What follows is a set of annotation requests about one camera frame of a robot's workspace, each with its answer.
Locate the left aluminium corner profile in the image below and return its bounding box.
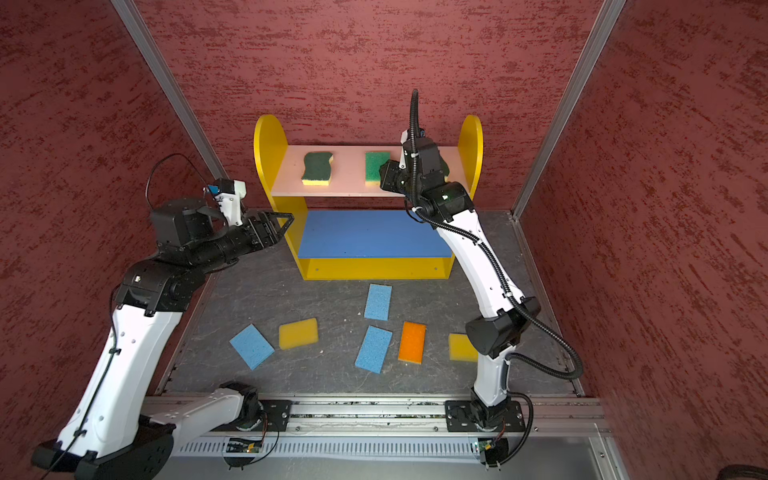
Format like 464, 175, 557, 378
110, 0, 247, 218

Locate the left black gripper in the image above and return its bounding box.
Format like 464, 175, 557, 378
191, 211, 295, 272

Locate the blue lower shelf board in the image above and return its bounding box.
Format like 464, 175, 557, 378
298, 210, 452, 259

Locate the pink upper shelf board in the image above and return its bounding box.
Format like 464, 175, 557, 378
271, 145, 471, 199

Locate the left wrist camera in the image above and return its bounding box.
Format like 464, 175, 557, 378
208, 178, 247, 226

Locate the yellow wooden shelf unit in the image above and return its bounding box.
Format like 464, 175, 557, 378
253, 113, 484, 281

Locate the aluminium mounting rail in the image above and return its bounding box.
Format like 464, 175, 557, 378
143, 394, 610, 436

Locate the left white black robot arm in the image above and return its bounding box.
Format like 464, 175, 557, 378
31, 195, 294, 479

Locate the white slotted cable duct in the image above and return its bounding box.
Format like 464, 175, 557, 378
174, 435, 479, 463

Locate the right aluminium corner profile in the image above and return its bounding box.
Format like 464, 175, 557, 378
511, 0, 626, 223

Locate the aluminium corner profile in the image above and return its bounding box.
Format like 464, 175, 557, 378
110, 0, 247, 218
511, 0, 626, 223

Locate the orange sponge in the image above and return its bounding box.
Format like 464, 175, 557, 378
398, 322, 427, 364

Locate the dark green wavy sponge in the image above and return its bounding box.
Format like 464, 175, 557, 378
301, 151, 334, 186

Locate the left small circuit board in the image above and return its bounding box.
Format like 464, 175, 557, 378
225, 438, 263, 454

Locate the small circuit board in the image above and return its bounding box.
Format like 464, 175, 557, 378
475, 438, 509, 457
225, 438, 263, 454

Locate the black corrugated cable conduit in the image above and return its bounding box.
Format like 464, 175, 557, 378
408, 89, 585, 381

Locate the light blue sponge left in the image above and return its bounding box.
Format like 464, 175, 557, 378
229, 325, 275, 370

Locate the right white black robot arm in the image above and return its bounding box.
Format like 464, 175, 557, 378
379, 132, 538, 431

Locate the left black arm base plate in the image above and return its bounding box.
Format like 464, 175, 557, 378
233, 399, 293, 432

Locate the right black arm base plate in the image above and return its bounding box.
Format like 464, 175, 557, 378
444, 399, 525, 433

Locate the bright green rectangular sponge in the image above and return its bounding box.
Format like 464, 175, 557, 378
365, 151, 390, 185

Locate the light blue sponge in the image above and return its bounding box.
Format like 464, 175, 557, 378
364, 284, 392, 321
229, 325, 275, 370
355, 326, 392, 374

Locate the light blue sponge upper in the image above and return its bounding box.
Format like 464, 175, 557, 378
364, 284, 392, 321

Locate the light blue sponge middle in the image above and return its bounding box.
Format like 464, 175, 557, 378
355, 326, 392, 374

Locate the yellow sponge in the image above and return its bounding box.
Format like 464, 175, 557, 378
448, 333, 479, 363
279, 318, 319, 350

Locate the right small circuit board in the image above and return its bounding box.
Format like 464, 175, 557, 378
475, 438, 509, 457

